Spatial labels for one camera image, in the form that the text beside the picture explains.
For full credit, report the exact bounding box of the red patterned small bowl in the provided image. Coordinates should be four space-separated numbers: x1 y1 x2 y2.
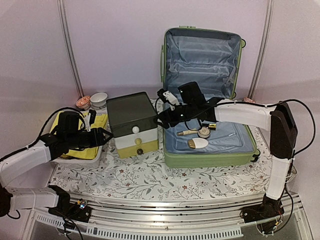
75 95 91 110

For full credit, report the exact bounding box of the floral white tablecloth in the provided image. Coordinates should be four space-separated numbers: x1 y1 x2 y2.
49 127 272 202

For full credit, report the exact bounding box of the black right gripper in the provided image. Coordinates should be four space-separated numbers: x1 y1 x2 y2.
154 102 196 129

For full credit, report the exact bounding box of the black gold lipstick tube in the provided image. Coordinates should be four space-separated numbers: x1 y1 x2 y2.
202 123 217 131

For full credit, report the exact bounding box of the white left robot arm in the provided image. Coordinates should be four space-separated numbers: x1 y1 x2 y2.
0 107 113 218

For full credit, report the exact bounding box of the slim gold cosmetic pencil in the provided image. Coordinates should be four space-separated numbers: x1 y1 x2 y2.
177 130 198 136

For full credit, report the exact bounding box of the white plastic mesh basket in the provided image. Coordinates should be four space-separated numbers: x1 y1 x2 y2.
53 109 108 165

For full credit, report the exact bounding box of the aluminium front rail frame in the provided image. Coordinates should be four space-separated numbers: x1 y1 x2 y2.
20 190 311 240

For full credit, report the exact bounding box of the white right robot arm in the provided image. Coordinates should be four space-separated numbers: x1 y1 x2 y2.
157 81 298 223

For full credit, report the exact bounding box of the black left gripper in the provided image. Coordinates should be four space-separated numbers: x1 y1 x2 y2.
67 127 114 149

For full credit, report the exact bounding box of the beige oval compact case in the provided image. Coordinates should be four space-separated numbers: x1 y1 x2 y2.
187 137 209 149

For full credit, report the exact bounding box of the green hard-shell suitcase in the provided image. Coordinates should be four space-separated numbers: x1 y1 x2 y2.
161 27 261 168

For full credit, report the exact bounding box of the drawer cabinet with dark top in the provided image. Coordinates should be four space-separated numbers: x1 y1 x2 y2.
106 91 159 159

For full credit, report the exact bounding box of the plain yellow garment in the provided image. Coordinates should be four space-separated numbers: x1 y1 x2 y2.
50 110 101 151

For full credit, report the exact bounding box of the small white bowl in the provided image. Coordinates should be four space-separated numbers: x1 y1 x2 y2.
90 92 108 108

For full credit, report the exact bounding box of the round cream compact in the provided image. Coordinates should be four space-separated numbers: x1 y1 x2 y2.
197 127 211 139

